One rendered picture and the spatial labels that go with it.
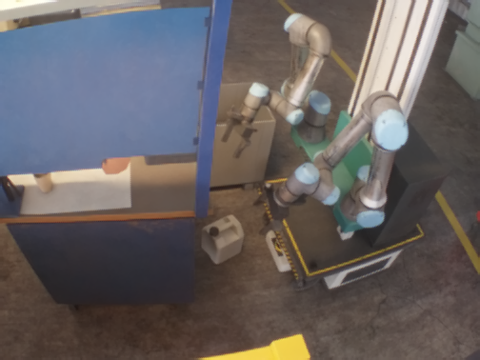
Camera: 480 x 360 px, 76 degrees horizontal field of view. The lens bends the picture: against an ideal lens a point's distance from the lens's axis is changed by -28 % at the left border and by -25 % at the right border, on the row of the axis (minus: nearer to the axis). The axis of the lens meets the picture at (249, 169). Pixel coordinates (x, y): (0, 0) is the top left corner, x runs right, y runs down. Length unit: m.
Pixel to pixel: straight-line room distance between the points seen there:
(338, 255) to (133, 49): 1.56
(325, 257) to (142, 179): 1.07
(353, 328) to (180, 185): 1.37
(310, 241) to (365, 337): 0.72
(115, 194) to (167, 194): 0.19
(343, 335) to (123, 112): 1.72
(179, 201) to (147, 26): 0.68
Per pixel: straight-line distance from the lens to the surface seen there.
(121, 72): 0.92
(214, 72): 0.92
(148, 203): 1.32
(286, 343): 0.75
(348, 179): 1.87
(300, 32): 1.70
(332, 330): 2.23
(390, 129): 1.21
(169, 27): 0.86
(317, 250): 2.07
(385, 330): 2.35
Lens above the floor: 1.97
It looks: 45 degrees down
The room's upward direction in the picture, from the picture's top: 10 degrees clockwise
